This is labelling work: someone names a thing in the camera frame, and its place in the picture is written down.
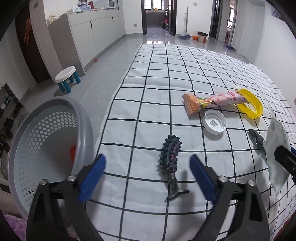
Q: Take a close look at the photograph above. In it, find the white wet wipes packet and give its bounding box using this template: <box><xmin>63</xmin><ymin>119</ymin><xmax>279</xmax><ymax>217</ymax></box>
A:
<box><xmin>263</xmin><ymin>115</ymin><xmax>292</xmax><ymax>193</ymax></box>

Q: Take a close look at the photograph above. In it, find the grey cloth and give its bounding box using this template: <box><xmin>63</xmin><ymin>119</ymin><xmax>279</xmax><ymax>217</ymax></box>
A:
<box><xmin>248</xmin><ymin>129</ymin><xmax>264</xmax><ymax>151</ymax></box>

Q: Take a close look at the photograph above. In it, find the red plastic bag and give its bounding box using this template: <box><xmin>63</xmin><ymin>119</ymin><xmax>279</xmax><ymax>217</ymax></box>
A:
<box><xmin>70</xmin><ymin>145</ymin><xmax>76</xmax><ymax>164</ymax></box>

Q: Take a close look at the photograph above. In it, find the yellow plastic lid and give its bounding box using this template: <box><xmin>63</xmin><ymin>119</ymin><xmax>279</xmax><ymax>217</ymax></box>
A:
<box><xmin>236</xmin><ymin>88</ymin><xmax>263</xmax><ymax>120</ymax></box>

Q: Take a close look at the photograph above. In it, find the white round cap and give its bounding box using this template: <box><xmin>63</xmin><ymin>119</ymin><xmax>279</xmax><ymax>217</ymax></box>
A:
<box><xmin>202</xmin><ymin>109</ymin><xmax>227</xmax><ymax>135</ymax></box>

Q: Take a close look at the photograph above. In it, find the pink snack wrapper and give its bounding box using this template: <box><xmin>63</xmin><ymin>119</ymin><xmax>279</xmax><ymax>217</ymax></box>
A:
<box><xmin>182</xmin><ymin>90</ymin><xmax>247</xmax><ymax>116</ymax></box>

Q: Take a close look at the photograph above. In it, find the small trash bin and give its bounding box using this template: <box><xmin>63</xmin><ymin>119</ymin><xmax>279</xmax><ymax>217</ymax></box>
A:
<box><xmin>197</xmin><ymin>31</ymin><xmax>208</xmax><ymax>44</ymax></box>

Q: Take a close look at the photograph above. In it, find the grey perforated laundry basket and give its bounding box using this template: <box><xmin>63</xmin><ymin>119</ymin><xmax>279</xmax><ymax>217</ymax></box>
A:
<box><xmin>8</xmin><ymin>97</ymin><xmax>94</xmax><ymax>219</ymax></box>

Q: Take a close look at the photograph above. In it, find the grey shoe rack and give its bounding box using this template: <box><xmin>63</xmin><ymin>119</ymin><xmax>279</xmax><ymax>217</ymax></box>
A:
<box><xmin>0</xmin><ymin>83</ymin><xmax>23</xmax><ymax>156</ymax></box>

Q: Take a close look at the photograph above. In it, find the black white checkered tablecloth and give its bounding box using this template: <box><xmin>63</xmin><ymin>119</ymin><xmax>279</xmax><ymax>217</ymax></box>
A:
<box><xmin>85</xmin><ymin>44</ymin><xmax>295</xmax><ymax>240</ymax></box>

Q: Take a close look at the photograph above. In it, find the white teal child stool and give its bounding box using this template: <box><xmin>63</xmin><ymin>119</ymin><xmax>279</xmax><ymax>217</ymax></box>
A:
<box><xmin>54</xmin><ymin>66</ymin><xmax>81</xmax><ymax>93</ymax></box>

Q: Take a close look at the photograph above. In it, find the broom with blue dustpan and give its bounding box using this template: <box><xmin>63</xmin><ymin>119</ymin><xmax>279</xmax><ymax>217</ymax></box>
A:
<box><xmin>176</xmin><ymin>6</ymin><xmax>191</xmax><ymax>40</ymax></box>

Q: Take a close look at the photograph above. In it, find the grey sideboard cabinet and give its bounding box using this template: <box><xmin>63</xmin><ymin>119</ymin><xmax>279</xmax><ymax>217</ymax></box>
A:
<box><xmin>48</xmin><ymin>9</ymin><xmax>125</xmax><ymax>76</ymax></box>

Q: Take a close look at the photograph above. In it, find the dark wooden door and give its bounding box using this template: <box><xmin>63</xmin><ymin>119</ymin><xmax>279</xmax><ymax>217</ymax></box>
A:
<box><xmin>15</xmin><ymin>3</ymin><xmax>50</xmax><ymax>84</ymax></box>

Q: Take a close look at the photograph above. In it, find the white microwave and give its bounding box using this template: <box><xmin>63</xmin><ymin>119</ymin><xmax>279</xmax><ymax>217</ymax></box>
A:
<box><xmin>93</xmin><ymin>0</ymin><xmax>116</xmax><ymax>9</ymax></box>

